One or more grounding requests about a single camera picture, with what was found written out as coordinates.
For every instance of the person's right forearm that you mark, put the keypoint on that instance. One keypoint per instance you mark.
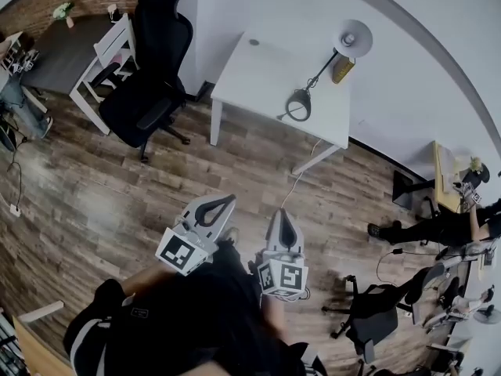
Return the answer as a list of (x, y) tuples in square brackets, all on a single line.
[(274, 315)]

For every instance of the white flowers in pink vase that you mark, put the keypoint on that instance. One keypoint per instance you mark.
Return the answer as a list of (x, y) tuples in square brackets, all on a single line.
[(63, 11)]

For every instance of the black high-back office chair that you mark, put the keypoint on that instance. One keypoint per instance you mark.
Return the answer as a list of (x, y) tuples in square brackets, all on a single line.
[(156, 53)]

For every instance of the person's left forearm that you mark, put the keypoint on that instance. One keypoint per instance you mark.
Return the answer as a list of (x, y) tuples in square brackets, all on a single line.
[(148, 280)]

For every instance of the person's shoe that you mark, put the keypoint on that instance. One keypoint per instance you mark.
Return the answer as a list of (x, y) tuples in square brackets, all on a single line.
[(231, 234)]

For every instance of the black swivel chair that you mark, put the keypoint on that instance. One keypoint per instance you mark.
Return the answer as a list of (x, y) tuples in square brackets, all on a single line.
[(372, 319)]

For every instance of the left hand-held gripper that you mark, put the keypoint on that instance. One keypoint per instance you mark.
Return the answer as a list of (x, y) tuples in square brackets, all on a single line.
[(182, 253)]

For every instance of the yellow wooden desk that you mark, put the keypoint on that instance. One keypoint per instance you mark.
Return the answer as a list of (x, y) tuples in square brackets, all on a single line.
[(444, 178)]

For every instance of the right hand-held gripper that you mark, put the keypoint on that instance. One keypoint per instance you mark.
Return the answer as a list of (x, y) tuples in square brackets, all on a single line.
[(282, 274)]

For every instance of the white bar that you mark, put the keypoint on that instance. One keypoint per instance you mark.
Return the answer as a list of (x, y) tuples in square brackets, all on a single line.
[(41, 312)]

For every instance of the dark wooden desk white legs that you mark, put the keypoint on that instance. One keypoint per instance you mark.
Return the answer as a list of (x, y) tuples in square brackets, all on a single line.
[(66, 53)]

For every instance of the light wooden board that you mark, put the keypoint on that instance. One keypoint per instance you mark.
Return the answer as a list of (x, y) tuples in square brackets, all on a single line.
[(35, 351)]

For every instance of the white table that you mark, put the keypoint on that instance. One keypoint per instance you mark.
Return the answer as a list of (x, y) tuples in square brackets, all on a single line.
[(266, 80)]

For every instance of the black and white desk lamp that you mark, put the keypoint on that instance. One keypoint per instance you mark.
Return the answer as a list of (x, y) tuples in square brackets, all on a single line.
[(354, 33)]

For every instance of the white wooden chair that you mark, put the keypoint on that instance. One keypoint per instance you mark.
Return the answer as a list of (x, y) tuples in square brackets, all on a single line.
[(113, 45)]

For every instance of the small green plant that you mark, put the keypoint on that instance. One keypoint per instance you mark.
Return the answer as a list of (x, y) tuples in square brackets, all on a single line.
[(475, 163)]

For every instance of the person's black clothing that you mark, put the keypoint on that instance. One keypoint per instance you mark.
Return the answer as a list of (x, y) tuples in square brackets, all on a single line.
[(188, 327)]

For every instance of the black metal desk foot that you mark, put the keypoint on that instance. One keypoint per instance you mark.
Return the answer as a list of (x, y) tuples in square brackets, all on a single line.
[(407, 190)]

